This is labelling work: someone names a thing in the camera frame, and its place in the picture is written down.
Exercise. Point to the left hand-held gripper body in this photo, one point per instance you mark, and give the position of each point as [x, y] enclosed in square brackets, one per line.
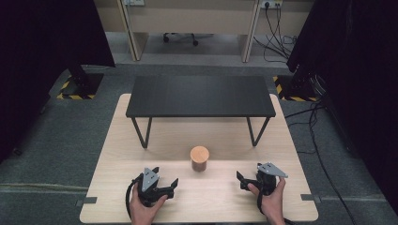
[149, 182]

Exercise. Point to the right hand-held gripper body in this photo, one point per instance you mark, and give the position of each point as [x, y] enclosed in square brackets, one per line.
[267, 178]

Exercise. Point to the person's right hand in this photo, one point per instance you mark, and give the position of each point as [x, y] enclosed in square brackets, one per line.
[273, 206]

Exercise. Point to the person's left hand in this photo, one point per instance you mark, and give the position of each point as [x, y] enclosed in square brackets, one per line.
[144, 214]

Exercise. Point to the wooden cylinder jar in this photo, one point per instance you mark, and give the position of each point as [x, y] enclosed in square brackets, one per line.
[199, 157]

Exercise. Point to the grey tape strip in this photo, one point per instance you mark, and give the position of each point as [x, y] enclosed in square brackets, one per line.
[310, 197]
[87, 200]

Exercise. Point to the yellow black striped floor plate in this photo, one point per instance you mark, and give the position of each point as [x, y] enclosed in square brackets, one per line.
[280, 89]
[67, 90]

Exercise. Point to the black shelf with metal legs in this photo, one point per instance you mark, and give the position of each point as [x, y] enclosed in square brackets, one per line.
[200, 95]

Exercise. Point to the black metal stand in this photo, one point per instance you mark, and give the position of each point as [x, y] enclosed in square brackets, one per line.
[305, 82]
[82, 79]

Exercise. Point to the black curtain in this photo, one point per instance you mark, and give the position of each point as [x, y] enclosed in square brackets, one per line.
[37, 62]
[359, 78]

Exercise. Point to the black office chair base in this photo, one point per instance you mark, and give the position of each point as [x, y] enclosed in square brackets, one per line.
[180, 37]

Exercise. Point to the beige office desk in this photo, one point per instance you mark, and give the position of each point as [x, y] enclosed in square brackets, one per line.
[194, 15]

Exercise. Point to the white wall socket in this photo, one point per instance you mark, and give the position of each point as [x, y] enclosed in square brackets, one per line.
[271, 3]
[134, 2]

